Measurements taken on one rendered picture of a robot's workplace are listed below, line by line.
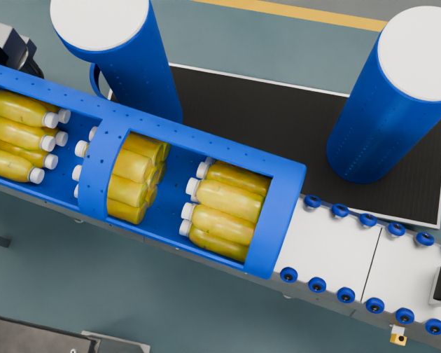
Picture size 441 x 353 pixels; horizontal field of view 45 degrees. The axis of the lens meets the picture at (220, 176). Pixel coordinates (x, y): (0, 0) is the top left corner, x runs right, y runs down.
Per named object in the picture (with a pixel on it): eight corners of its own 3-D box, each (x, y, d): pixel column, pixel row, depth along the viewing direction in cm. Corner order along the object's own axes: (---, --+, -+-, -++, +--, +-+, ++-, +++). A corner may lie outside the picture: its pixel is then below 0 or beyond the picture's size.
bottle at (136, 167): (150, 178, 130) (89, 157, 132) (155, 153, 127) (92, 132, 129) (140, 189, 124) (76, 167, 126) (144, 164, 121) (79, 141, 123)
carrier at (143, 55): (144, 77, 240) (106, 127, 234) (92, -53, 155) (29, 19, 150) (195, 111, 235) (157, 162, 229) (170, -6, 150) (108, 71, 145)
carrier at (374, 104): (400, 178, 223) (385, 116, 231) (496, 94, 139) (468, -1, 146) (332, 188, 224) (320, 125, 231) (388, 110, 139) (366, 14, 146)
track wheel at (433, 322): (448, 328, 128) (447, 321, 130) (429, 321, 129) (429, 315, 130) (439, 338, 131) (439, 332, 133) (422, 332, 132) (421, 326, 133)
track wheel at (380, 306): (387, 306, 130) (387, 300, 132) (369, 300, 131) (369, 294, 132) (380, 317, 133) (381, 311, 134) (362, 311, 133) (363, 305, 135)
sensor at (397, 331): (400, 345, 136) (405, 346, 131) (388, 341, 136) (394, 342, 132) (407, 316, 138) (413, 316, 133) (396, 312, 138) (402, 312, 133)
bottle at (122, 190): (150, 179, 130) (90, 158, 133) (141, 186, 124) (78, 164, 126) (145, 204, 132) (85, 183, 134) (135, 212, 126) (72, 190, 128)
